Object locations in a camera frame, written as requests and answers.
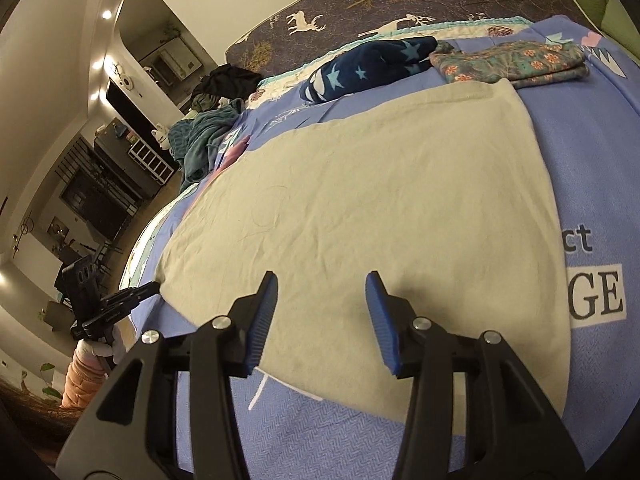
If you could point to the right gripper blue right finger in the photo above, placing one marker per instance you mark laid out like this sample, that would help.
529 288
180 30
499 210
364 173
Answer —
475 411

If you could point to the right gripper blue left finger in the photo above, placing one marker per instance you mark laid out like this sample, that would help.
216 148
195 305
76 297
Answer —
166 412

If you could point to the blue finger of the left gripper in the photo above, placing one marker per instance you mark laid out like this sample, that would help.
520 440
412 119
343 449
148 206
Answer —
125 302

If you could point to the beige long sleeve shirt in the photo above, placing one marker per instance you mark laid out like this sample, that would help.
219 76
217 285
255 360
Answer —
443 192

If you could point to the pink sleeved left forearm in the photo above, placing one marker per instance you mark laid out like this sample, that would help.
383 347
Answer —
84 378

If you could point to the black clothes pile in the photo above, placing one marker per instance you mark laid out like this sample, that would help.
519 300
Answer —
228 81

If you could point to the white gloved left hand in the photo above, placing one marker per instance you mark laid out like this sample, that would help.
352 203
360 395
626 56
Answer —
95 353

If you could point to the white ladder shelf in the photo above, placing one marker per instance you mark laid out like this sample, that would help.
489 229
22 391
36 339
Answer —
150 161

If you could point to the white cat figurine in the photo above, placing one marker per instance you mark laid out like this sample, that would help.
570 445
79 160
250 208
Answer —
161 135

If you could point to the teal crumpled blanket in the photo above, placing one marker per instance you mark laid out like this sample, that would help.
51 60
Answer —
194 143

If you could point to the blue printed bed sheet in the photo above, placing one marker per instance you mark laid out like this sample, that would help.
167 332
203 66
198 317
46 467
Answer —
588 132

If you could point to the navy star pattern garment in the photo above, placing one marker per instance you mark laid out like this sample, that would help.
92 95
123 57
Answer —
370 65

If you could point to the floral folded garment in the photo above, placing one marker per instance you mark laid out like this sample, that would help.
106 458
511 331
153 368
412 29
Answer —
523 63

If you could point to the dark deer pattern mattress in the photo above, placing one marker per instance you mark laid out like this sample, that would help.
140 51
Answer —
307 29

